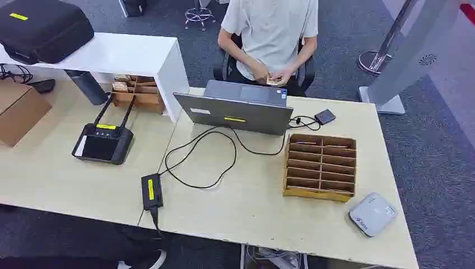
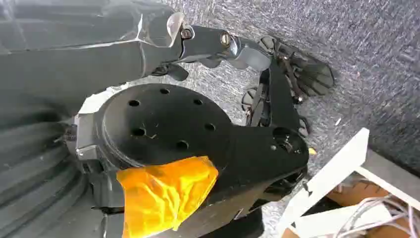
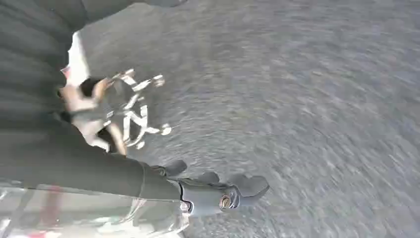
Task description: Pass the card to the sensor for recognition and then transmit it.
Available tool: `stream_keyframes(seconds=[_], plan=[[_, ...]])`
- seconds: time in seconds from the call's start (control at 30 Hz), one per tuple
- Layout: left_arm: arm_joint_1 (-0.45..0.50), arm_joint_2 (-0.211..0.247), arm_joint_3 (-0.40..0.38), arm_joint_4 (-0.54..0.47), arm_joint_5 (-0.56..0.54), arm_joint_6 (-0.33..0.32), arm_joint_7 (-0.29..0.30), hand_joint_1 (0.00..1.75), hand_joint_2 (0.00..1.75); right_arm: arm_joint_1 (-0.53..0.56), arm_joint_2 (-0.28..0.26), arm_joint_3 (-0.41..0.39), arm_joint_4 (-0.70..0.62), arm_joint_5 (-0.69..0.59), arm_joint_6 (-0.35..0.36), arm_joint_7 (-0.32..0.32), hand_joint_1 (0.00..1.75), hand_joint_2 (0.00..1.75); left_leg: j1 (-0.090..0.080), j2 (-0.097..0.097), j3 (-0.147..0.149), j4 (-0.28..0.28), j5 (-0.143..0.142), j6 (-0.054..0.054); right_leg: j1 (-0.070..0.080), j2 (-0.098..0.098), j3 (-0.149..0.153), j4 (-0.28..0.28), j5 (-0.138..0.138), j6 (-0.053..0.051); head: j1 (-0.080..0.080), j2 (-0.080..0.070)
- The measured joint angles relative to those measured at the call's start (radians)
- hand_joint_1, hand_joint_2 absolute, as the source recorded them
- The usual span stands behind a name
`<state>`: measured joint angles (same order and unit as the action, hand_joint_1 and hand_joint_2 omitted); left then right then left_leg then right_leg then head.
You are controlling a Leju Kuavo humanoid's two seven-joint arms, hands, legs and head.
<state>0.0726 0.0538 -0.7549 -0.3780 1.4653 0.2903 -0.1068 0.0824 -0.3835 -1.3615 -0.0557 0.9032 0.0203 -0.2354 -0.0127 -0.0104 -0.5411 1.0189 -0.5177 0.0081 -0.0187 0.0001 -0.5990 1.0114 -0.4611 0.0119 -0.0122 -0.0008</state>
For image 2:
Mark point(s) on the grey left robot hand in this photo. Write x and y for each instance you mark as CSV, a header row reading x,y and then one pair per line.
x,y
157,124

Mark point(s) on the brown cardboard under desk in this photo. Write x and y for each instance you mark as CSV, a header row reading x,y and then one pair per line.
x,y
357,193

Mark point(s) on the ribbed grey left robot arm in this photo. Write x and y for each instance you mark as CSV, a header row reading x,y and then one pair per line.
x,y
36,184

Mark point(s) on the white desk frame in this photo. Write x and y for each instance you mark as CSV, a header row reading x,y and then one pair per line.
x,y
334,170

